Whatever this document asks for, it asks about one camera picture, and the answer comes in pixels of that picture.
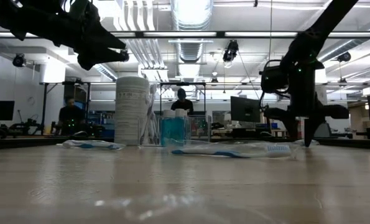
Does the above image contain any black beam with light strips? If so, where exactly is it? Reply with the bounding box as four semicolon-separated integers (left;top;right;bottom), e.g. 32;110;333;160
0;30;370;39

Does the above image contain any clear acrylic organizer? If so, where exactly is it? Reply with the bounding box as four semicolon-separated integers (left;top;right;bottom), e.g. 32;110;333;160
137;114;213;147

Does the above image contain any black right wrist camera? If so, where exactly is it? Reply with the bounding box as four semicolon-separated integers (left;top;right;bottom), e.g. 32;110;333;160
259;59;290;94

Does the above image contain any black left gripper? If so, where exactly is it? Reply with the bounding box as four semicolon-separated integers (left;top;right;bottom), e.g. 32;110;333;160
52;0;127;71

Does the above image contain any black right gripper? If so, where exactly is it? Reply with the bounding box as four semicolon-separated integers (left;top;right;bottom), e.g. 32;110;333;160
264;68;349;147

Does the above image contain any white wipes canister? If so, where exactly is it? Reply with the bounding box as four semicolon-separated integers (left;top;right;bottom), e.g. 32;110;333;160
113;76;150;146

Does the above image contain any silver ceiling air duct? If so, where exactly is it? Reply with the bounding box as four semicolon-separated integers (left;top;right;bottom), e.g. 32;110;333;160
170;0;214;63

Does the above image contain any person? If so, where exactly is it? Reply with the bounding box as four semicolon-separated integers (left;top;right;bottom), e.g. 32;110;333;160
58;95;86;136
170;88;195;115

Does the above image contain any grey office chair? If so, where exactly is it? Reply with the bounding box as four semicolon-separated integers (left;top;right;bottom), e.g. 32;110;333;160
315;122;335;139

